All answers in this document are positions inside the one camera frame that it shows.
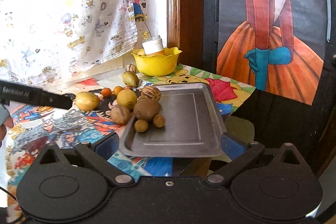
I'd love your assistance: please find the Winnie the Pooh drawing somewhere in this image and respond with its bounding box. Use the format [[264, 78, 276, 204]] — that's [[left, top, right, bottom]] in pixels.
[[141, 64, 255, 115]]

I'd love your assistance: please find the small orange fruit right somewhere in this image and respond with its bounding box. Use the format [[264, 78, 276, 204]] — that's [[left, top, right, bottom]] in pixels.
[[113, 86, 123, 96]]

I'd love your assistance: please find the small yellow fruit right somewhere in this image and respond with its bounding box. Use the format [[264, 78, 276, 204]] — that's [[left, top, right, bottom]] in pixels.
[[153, 114, 166, 128]]

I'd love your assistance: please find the anime characters drawing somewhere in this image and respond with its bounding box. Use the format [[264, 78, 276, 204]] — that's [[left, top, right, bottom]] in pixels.
[[4, 76, 174, 223]]

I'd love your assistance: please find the green yellow mango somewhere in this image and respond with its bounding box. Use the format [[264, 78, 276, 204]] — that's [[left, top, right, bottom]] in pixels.
[[122, 71, 139, 88]]

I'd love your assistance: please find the brown wooden frame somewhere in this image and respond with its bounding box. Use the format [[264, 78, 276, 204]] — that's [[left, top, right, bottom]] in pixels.
[[167, 0, 203, 67]]

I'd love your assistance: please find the yellow lemon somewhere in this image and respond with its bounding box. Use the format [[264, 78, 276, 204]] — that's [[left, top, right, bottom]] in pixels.
[[117, 89, 137, 111]]

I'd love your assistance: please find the small orange fruit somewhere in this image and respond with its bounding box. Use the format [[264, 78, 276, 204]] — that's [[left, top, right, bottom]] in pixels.
[[101, 87, 112, 98], [113, 86, 123, 96]]

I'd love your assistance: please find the yellow plastic bowl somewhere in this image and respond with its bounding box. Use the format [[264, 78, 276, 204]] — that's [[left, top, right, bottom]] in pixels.
[[131, 47, 182, 76]]

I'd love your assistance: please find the lady in orange dress poster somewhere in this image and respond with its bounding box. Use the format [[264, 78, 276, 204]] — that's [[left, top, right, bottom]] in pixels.
[[217, 0, 327, 105]]

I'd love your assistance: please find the person's hand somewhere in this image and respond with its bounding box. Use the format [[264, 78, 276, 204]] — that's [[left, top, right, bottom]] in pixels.
[[0, 104, 14, 144]]

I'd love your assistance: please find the white cartoon print curtain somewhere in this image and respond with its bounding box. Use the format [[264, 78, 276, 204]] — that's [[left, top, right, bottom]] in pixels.
[[1, 0, 167, 87]]

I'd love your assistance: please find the silver metal tray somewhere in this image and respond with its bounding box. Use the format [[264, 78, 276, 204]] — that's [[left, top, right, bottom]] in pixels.
[[119, 84, 226, 158]]

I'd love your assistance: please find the large yellow fruit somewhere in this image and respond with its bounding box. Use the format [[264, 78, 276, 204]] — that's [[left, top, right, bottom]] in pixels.
[[75, 91, 100, 112]]

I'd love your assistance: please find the small yellow fruit left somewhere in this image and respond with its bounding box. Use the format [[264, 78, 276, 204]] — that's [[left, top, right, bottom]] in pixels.
[[134, 119, 149, 132]]

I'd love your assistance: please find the white lidded jar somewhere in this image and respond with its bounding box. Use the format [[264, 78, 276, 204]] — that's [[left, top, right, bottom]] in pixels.
[[142, 35, 165, 56]]

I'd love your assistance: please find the small yellow fruit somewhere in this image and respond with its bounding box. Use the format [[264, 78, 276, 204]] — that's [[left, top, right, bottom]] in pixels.
[[153, 114, 166, 128], [134, 119, 149, 132]]

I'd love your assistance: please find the small orange fruit left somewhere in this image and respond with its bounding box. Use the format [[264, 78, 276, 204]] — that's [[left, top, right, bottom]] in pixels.
[[101, 87, 112, 98]]

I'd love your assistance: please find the brown round fruit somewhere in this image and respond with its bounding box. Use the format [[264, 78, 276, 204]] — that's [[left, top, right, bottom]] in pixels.
[[110, 104, 131, 125]]

